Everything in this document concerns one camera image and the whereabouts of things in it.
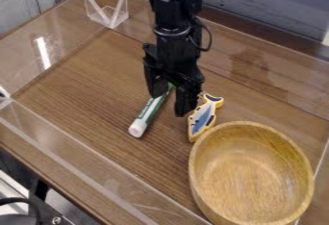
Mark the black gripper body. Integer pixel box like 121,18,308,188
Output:
143,26,204,85

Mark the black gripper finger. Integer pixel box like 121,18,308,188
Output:
144,65,168,98
175,81,201,117

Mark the green white marker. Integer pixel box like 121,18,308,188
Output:
128,85,173,138

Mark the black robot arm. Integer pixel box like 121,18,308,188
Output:
143,0,204,117

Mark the brown wooden bowl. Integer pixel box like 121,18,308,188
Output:
188,121,314,225

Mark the yellow blue fish toy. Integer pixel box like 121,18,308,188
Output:
187,93,223,142

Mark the clear acrylic front wall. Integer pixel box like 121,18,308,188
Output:
0,98,211,225

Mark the black cable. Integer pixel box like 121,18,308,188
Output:
0,197,46,225

